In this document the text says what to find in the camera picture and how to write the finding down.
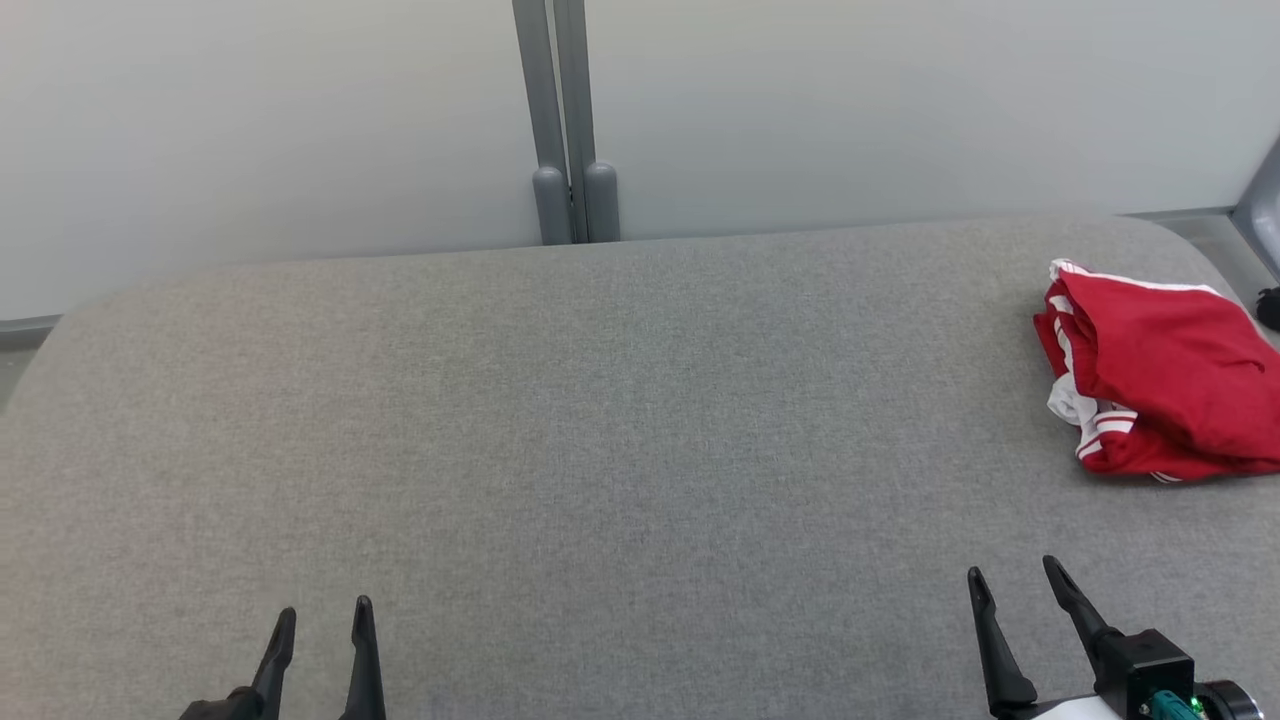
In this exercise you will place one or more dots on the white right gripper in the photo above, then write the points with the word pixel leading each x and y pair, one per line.
pixel 1070 710

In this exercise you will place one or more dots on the grey fabric sofa cushion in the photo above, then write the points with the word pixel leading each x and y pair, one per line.
pixel 600 450

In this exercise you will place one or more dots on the grey partition post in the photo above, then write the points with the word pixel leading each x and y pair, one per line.
pixel 545 100
pixel 598 200

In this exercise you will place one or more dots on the red shorts with white trim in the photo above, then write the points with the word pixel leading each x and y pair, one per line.
pixel 1170 350

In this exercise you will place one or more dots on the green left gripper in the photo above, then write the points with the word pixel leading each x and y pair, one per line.
pixel 215 708

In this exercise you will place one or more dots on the small black object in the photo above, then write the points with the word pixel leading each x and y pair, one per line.
pixel 1271 308

